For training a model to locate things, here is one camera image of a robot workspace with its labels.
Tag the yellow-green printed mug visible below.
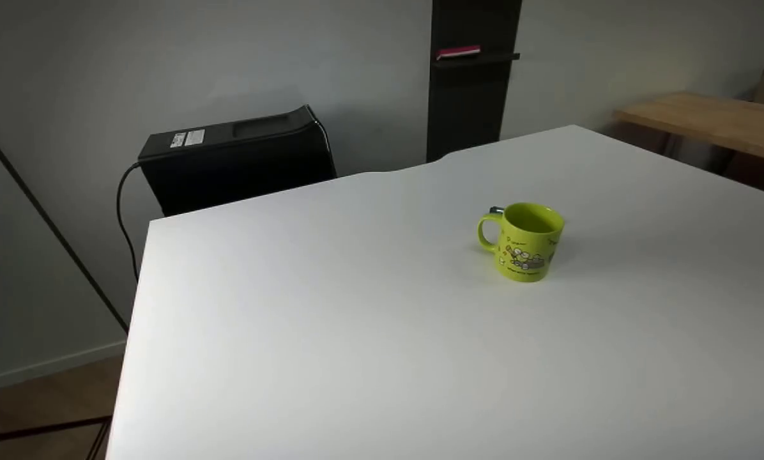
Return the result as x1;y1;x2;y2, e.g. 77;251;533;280
477;200;569;287

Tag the black computer tower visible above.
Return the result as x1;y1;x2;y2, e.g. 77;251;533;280
137;103;341;218

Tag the tall black cabinet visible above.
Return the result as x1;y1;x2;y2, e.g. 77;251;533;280
424;0;524;164

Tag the pink flat item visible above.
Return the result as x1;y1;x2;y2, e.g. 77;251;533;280
436;42;487;60

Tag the black tripod pole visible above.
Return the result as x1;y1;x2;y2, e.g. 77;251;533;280
0;110;134;334

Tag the wooden desk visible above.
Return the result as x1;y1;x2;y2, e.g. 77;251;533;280
613;88;764;169

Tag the black power cable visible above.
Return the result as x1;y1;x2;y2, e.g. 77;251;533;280
112;161;152;283

